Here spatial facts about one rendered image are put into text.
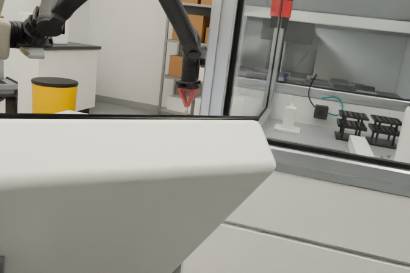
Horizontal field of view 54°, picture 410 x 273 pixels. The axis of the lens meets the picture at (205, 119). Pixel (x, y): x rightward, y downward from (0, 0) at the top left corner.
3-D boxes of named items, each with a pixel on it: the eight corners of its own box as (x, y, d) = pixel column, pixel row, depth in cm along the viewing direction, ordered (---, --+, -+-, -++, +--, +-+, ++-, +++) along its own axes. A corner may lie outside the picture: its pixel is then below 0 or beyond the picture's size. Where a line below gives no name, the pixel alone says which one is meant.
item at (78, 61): (-16, 119, 449) (-17, 7, 423) (52, 105, 557) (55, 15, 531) (36, 131, 429) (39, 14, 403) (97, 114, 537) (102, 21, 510)
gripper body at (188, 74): (200, 85, 153) (202, 66, 151) (192, 88, 144) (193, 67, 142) (184, 83, 155) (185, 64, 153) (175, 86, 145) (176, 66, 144)
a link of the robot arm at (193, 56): (188, 32, 141) (188, 52, 137) (220, 35, 143) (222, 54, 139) (184, 53, 151) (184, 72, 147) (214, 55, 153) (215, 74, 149)
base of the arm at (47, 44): (47, 26, 138) (10, 22, 130) (55, 13, 132) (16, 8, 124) (52, 49, 135) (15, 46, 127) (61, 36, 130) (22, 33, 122)
